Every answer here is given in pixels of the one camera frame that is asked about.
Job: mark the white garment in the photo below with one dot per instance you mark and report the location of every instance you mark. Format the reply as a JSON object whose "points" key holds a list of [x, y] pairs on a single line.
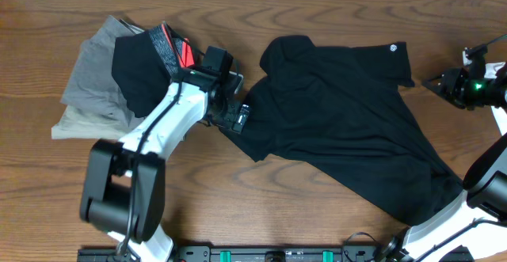
{"points": [[487, 87]]}

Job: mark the grey folded shorts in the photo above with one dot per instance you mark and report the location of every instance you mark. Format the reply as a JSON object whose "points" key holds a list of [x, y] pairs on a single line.
{"points": [[95, 106]]}

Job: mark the black t-shirt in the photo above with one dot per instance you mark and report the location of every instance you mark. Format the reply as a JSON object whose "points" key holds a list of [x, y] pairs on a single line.
{"points": [[339, 109]]}

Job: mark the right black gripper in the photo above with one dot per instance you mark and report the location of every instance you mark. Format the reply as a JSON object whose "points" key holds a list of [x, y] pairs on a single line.
{"points": [[451, 85]]}

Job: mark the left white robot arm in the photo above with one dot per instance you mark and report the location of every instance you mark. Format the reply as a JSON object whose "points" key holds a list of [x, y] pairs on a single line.
{"points": [[124, 189]]}

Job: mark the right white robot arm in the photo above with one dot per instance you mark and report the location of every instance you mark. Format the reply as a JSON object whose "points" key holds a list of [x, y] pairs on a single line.
{"points": [[472, 226]]}

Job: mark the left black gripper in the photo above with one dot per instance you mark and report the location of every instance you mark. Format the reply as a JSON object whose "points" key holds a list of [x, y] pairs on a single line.
{"points": [[230, 119]]}

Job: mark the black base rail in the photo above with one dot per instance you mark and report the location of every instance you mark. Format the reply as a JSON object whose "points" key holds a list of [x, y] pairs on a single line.
{"points": [[206, 254]]}

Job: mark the black shorts red waistband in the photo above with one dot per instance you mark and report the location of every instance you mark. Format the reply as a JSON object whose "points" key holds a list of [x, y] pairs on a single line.
{"points": [[144, 65]]}

